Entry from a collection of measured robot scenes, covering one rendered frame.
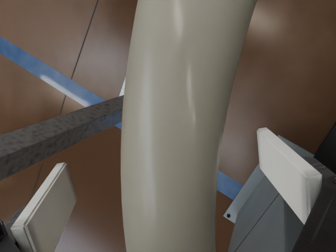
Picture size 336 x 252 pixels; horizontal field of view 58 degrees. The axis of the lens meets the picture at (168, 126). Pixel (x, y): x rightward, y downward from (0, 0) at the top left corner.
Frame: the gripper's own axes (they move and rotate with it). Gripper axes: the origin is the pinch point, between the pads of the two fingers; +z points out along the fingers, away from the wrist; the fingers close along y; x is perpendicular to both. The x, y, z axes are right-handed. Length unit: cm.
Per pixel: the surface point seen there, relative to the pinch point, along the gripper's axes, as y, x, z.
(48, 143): -35, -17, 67
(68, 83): -49, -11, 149
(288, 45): 54, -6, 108
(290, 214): 30, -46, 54
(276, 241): 22, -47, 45
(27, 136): -39, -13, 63
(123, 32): -14, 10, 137
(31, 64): -70, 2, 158
